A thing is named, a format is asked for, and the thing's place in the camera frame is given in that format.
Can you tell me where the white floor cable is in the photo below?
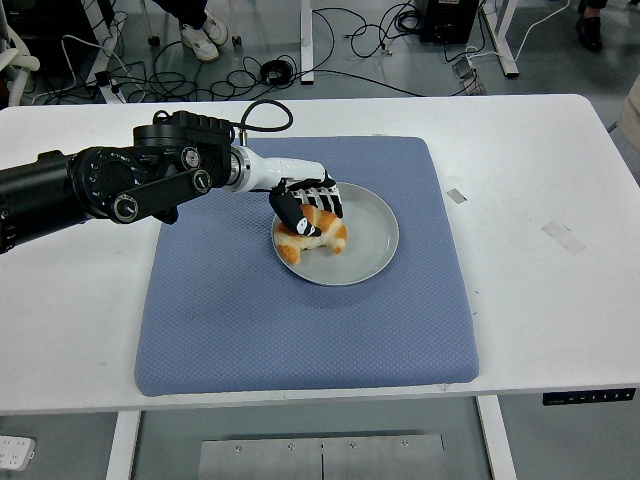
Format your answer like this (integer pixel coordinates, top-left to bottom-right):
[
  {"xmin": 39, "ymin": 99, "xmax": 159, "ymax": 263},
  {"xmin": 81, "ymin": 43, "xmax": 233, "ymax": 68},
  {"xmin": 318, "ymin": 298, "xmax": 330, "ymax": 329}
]
[{"xmin": 464, "ymin": 0, "xmax": 551, "ymax": 66}]

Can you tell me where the coiled black cable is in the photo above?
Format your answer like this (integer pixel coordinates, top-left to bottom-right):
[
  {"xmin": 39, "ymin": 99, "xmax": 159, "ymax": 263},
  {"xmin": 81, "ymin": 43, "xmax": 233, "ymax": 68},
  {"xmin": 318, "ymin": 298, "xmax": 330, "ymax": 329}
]
[{"xmin": 259, "ymin": 58, "xmax": 296, "ymax": 86}]

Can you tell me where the croissant bread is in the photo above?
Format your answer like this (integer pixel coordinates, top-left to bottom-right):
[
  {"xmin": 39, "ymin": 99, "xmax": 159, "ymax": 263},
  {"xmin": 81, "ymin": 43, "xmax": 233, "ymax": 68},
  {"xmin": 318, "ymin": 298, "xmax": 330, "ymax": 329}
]
[{"xmin": 274, "ymin": 203, "xmax": 348, "ymax": 265}]

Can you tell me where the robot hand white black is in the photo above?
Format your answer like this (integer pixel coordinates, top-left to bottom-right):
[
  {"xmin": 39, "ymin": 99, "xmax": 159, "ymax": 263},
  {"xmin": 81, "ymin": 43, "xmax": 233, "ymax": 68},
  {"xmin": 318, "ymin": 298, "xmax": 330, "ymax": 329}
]
[{"xmin": 244, "ymin": 149, "xmax": 346, "ymax": 239}]

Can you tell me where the grey floor power adapter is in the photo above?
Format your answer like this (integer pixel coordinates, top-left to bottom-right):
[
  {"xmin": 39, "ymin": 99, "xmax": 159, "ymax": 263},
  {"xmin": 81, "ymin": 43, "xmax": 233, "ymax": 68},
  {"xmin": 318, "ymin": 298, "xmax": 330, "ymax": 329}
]
[{"xmin": 452, "ymin": 52, "xmax": 486, "ymax": 96}]

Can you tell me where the beige object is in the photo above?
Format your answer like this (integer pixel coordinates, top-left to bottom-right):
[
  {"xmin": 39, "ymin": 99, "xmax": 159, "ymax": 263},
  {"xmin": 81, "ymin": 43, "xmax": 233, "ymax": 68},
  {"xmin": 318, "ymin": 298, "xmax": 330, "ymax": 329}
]
[{"xmin": 617, "ymin": 74, "xmax": 640, "ymax": 146}]

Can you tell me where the black equipment box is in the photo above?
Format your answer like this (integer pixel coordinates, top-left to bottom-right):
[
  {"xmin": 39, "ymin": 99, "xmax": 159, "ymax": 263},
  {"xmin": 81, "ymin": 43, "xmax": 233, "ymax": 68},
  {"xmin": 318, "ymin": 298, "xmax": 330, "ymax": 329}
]
[{"xmin": 418, "ymin": 0, "xmax": 474, "ymax": 45}]

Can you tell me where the white power strip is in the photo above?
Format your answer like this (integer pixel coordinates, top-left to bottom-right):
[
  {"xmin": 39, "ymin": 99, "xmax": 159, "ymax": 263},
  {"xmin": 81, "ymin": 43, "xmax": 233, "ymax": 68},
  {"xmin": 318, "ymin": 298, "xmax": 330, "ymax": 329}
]
[{"xmin": 0, "ymin": 435, "xmax": 37, "ymax": 471}]

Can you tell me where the grey metal plate with screws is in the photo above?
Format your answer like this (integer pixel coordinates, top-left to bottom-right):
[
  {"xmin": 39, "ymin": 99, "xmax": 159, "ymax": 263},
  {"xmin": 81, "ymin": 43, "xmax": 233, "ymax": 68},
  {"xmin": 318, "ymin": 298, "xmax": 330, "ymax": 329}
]
[{"xmin": 198, "ymin": 433, "xmax": 446, "ymax": 480}]

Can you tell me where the grey round plate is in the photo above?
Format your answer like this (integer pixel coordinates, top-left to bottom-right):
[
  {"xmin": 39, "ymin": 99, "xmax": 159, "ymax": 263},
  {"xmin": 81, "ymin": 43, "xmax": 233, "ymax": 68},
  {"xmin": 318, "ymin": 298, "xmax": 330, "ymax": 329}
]
[{"xmin": 271, "ymin": 181, "xmax": 401, "ymax": 287}]

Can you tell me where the white table leg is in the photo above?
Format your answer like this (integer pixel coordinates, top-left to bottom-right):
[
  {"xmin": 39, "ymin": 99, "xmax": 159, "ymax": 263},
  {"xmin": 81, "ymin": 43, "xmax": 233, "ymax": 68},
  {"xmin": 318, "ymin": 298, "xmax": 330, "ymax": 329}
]
[
  {"xmin": 104, "ymin": 410, "xmax": 142, "ymax": 480},
  {"xmin": 474, "ymin": 395, "xmax": 519, "ymax": 480}
]

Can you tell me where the black table control panel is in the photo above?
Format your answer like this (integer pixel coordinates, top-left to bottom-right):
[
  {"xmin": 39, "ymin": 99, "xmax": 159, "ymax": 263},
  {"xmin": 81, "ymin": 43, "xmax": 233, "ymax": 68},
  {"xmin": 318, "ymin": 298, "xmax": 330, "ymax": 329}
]
[{"xmin": 542, "ymin": 387, "xmax": 637, "ymax": 406}]

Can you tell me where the blue quilted mat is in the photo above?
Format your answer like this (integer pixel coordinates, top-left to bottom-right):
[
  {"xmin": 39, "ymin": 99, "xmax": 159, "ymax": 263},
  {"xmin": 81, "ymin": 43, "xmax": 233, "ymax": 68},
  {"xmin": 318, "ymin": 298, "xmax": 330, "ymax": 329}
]
[{"xmin": 133, "ymin": 135, "xmax": 482, "ymax": 399}]

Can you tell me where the person's foot in white shoe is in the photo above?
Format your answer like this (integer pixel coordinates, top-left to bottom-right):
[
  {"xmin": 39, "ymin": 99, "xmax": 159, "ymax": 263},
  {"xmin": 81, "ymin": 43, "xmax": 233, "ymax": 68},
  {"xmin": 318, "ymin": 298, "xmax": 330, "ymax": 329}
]
[
  {"xmin": 202, "ymin": 7, "xmax": 230, "ymax": 46},
  {"xmin": 179, "ymin": 23, "xmax": 220, "ymax": 62}
]

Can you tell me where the person's foot in black shoe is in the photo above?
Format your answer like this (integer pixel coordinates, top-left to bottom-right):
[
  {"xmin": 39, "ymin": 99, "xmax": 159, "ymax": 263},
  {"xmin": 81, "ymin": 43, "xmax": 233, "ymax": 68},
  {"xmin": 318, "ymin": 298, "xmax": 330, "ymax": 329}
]
[{"xmin": 574, "ymin": 14, "xmax": 604, "ymax": 53}]

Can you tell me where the long black floor cable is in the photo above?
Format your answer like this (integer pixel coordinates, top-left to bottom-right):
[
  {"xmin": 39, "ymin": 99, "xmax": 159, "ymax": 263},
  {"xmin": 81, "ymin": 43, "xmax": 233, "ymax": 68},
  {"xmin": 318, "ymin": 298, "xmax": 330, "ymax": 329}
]
[{"xmin": 209, "ymin": 54, "xmax": 426, "ymax": 99}]

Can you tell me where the large clear tape piece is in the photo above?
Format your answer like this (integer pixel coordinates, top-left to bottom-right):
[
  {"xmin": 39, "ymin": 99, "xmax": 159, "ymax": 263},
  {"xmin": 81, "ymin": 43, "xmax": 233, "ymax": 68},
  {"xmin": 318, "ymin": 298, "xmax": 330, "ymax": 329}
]
[{"xmin": 541, "ymin": 220, "xmax": 587, "ymax": 256}]

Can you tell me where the white desk leg narrow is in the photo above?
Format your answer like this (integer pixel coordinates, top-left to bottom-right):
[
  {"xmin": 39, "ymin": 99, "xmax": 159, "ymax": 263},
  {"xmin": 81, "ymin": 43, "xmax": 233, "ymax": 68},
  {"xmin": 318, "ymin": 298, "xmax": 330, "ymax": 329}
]
[{"xmin": 299, "ymin": 0, "xmax": 315, "ymax": 85}]

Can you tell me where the white desk leg with foot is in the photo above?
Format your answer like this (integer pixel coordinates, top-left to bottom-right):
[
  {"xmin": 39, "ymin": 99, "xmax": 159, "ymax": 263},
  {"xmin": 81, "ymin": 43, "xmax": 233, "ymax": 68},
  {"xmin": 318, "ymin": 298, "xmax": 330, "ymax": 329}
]
[{"xmin": 492, "ymin": 0, "xmax": 520, "ymax": 78}]

